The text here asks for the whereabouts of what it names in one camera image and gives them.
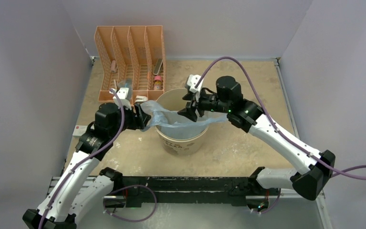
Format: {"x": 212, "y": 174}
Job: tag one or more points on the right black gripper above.
{"x": 189, "y": 112}

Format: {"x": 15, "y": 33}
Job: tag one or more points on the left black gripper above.
{"x": 138, "y": 118}

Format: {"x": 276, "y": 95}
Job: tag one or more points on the beige capybara trash bin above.
{"x": 180, "y": 141}

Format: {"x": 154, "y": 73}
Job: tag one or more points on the blue plastic trash bag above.
{"x": 176, "y": 126}

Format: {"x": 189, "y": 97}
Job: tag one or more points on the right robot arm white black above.
{"x": 307, "y": 177}

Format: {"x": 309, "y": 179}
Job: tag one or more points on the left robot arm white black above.
{"x": 68, "y": 202}

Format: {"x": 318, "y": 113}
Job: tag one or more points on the white stapler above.
{"x": 140, "y": 99}

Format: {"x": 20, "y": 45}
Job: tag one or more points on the pink cartoon bottle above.
{"x": 158, "y": 83}

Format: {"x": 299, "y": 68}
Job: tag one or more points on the grey pen case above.
{"x": 158, "y": 66}

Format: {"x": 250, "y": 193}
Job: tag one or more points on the pink plastic file organizer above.
{"x": 135, "y": 50}

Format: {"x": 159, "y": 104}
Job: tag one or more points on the white red small box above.
{"x": 79, "y": 130}

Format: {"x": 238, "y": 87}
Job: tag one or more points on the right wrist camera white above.
{"x": 194, "y": 84}

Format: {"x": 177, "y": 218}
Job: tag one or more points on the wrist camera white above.
{"x": 121, "y": 97}
{"x": 194, "y": 84}

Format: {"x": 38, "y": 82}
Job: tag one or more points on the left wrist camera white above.
{"x": 121, "y": 97}

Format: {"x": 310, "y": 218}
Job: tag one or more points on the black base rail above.
{"x": 236, "y": 191}

